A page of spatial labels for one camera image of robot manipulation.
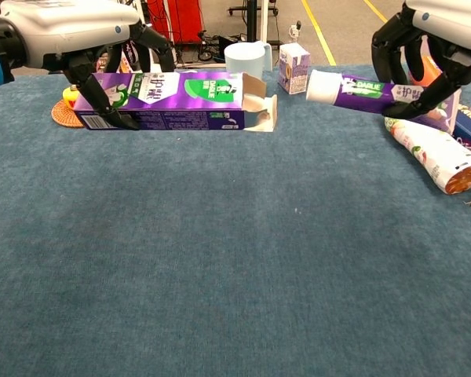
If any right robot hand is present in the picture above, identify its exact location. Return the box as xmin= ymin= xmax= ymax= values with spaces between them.
xmin=371 ymin=0 xmax=471 ymax=121

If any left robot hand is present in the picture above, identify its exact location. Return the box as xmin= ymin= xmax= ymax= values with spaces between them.
xmin=0 ymin=0 xmax=177 ymax=131

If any purple toothpaste tube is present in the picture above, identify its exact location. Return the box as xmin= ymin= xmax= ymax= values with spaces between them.
xmin=305 ymin=69 xmax=462 ymax=134

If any purple toothpaste box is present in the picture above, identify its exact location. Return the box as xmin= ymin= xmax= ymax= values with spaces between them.
xmin=73 ymin=71 xmax=279 ymax=133

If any red orange drink can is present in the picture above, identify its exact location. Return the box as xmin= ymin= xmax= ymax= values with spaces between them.
xmin=407 ymin=54 xmax=444 ymax=88

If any white snack packet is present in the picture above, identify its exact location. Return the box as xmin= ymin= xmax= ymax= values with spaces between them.
xmin=119 ymin=38 xmax=135 ymax=74

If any round woven coaster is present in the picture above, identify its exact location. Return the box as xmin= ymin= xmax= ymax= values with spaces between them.
xmin=51 ymin=100 xmax=86 ymax=129

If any red cabinet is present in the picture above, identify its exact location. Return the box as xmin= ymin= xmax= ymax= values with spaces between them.
xmin=145 ymin=0 xmax=204 ymax=44

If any white bottle yellow cap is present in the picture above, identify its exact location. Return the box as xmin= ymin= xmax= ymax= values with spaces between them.
xmin=383 ymin=116 xmax=471 ymax=196

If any purple white drink carton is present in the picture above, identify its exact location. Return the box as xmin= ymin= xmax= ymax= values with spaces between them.
xmin=277 ymin=42 xmax=312 ymax=95

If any light blue plastic cup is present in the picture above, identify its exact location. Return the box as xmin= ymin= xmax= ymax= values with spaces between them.
xmin=224 ymin=40 xmax=273 ymax=74

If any black tripod stand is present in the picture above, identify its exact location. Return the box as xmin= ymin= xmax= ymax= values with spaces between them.
xmin=246 ymin=0 xmax=259 ymax=42

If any blue felt table cover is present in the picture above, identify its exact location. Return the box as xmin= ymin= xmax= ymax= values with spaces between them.
xmin=0 ymin=62 xmax=471 ymax=377

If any white metal frame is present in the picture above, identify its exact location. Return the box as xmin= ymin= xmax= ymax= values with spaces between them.
xmin=141 ymin=0 xmax=178 ymax=45

